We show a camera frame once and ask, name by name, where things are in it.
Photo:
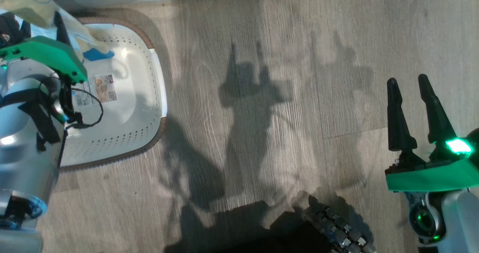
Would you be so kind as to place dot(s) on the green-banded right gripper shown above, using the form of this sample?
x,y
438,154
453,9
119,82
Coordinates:
x,y
430,176

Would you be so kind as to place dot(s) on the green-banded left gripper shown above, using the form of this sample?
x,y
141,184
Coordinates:
x,y
41,51

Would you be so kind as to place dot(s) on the yellow pajama garment blue cuffs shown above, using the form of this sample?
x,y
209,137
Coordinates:
x,y
22,2

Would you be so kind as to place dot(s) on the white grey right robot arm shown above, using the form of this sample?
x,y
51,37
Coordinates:
x,y
460,215

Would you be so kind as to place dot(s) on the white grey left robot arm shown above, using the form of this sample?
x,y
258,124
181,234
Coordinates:
x,y
26,144

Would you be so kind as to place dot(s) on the product label in basket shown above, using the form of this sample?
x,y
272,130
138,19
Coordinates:
x,y
101,90

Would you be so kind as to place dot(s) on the cream perforated laundry basket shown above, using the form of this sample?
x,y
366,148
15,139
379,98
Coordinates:
x,y
131,114

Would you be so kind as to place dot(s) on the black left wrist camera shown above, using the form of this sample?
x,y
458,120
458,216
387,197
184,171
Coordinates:
x,y
9,28

